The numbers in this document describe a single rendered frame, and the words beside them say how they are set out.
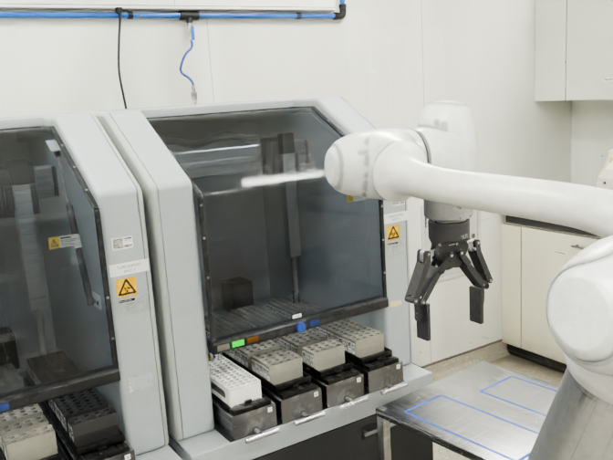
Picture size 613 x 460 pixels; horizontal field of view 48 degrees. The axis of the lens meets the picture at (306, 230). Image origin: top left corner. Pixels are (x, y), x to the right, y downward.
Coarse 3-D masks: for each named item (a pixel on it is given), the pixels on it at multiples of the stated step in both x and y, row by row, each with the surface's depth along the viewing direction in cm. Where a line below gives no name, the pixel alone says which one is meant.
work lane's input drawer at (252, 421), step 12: (216, 396) 196; (264, 396) 194; (216, 408) 193; (228, 408) 189; (240, 408) 188; (252, 408) 189; (264, 408) 190; (216, 420) 194; (228, 420) 187; (240, 420) 186; (252, 420) 189; (264, 420) 191; (240, 432) 187; (252, 432) 189; (264, 432) 187; (276, 432) 188
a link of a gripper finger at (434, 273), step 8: (448, 256) 125; (432, 264) 128; (448, 264) 126; (432, 272) 126; (440, 272) 126; (432, 280) 125; (424, 288) 125; (432, 288) 125; (424, 296) 125; (424, 304) 125
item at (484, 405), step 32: (448, 384) 194; (480, 384) 192; (512, 384) 191; (544, 384) 190; (384, 416) 180; (416, 416) 176; (448, 416) 175; (480, 416) 174; (512, 416) 173; (544, 416) 172; (384, 448) 182; (448, 448) 163; (480, 448) 159; (512, 448) 158
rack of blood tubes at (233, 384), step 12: (216, 360) 211; (228, 360) 209; (216, 372) 200; (228, 372) 200; (240, 372) 201; (216, 384) 195; (228, 384) 192; (240, 384) 191; (252, 384) 191; (228, 396) 189; (240, 396) 190; (252, 396) 192
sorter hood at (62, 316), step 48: (0, 144) 179; (48, 144) 184; (0, 192) 164; (48, 192) 167; (0, 240) 155; (48, 240) 161; (96, 240) 167; (0, 288) 156; (48, 288) 162; (96, 288) 168; (0, 336) 158; (48, 336) 164; (96, 336) 170; (0, 384) 159; (48, 384) 165; (96, 384) 170
